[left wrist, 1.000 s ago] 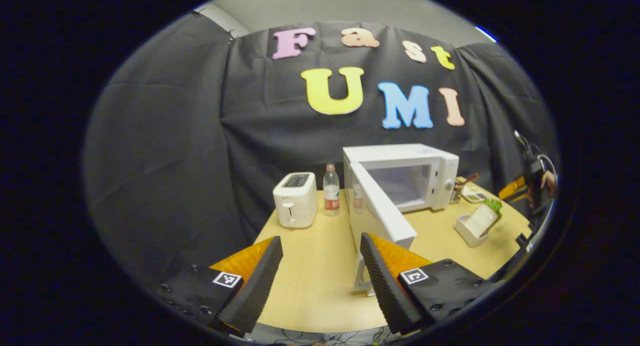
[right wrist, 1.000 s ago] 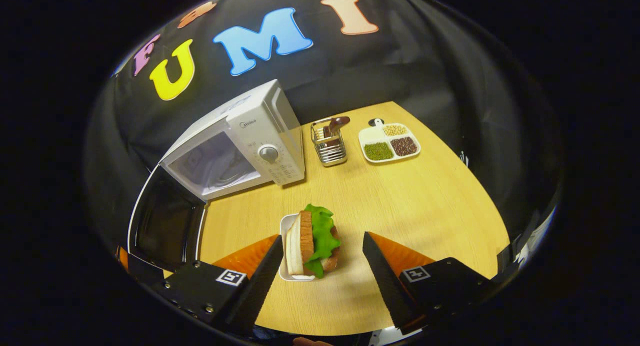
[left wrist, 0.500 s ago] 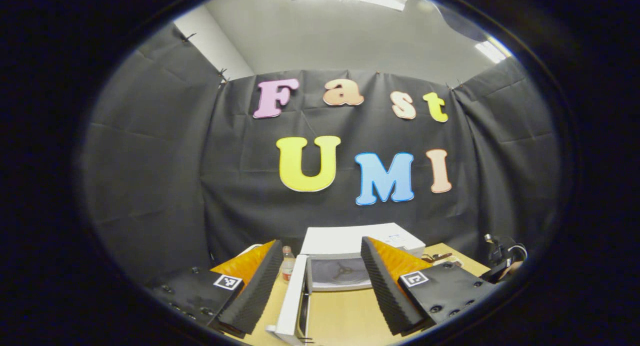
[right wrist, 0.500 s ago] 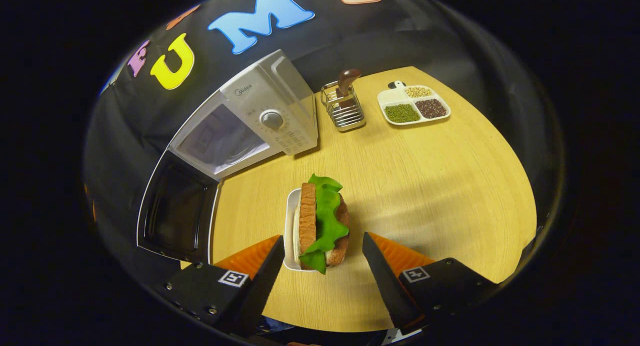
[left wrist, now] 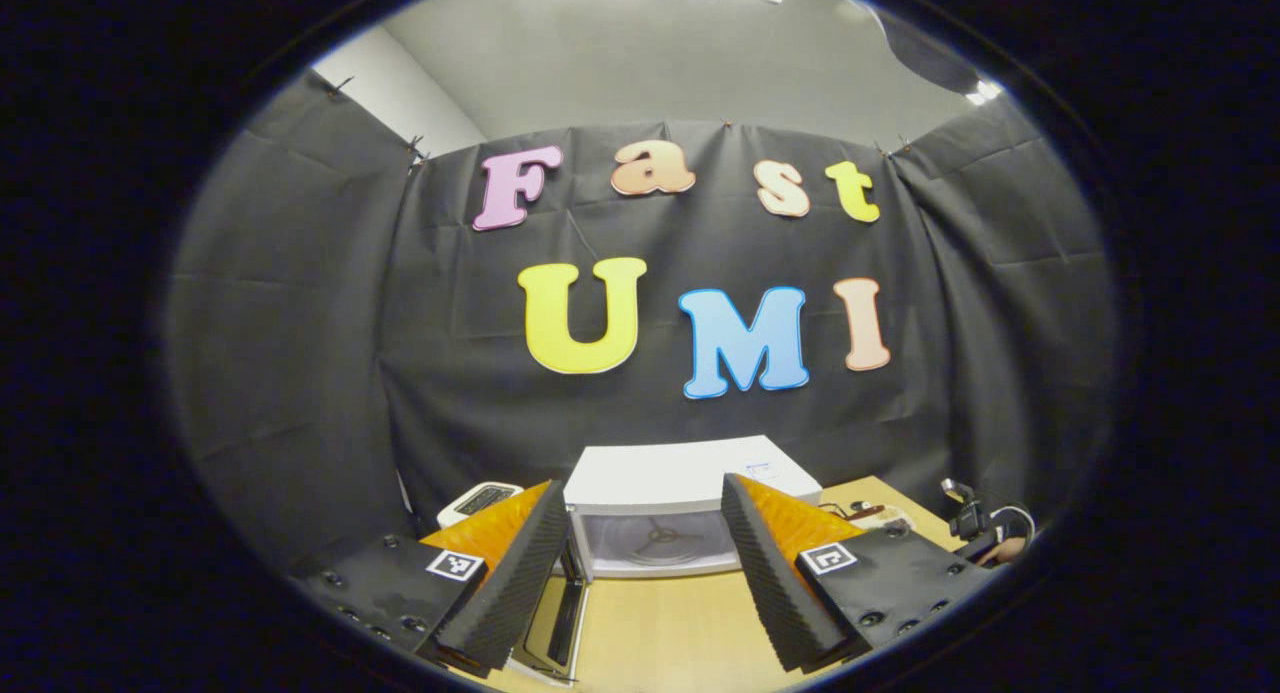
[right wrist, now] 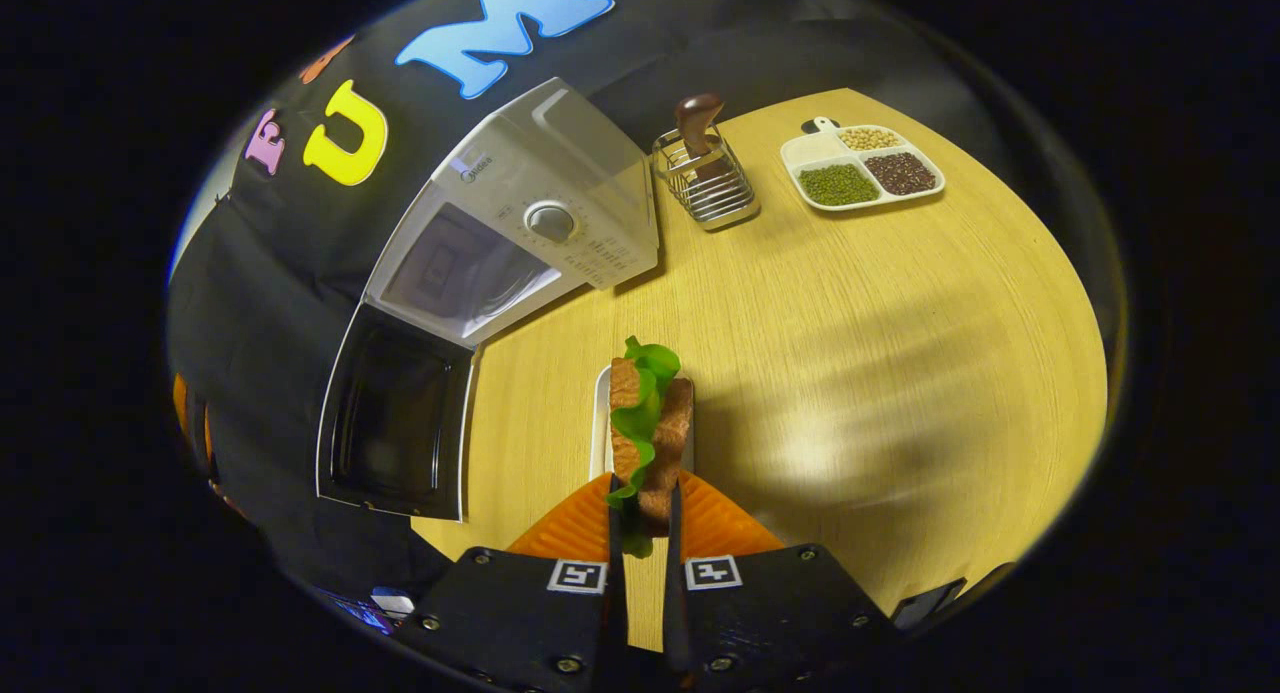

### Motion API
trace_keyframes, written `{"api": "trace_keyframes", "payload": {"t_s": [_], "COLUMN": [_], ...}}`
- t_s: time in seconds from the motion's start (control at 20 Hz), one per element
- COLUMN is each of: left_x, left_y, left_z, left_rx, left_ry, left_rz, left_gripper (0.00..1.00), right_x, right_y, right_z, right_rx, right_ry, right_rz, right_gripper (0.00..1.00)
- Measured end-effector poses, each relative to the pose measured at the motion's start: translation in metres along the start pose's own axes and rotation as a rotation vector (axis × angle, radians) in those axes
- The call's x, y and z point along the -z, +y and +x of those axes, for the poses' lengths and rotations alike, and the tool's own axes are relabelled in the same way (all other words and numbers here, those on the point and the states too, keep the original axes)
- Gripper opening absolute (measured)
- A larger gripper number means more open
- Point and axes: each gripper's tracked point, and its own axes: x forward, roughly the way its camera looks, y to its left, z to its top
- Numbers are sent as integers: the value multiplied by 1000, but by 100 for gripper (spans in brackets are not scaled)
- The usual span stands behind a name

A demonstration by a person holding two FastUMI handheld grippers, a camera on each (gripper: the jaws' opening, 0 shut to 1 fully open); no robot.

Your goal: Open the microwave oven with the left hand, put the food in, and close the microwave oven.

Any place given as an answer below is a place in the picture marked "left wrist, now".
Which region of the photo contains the black backdrop cloth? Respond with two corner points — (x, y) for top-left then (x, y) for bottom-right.
(165, 68), (1117, 576)

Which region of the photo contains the white microwave oven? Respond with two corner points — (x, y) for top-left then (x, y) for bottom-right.
(508, 435), (826, 686)

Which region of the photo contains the white toaster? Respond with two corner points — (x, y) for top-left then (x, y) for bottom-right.
(437, 481), (525, 530)

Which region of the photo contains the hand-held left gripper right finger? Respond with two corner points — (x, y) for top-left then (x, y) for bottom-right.
(720, 473), (997, 674)

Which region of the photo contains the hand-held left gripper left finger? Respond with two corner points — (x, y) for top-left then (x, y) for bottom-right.
(290, 479), (571, 674)

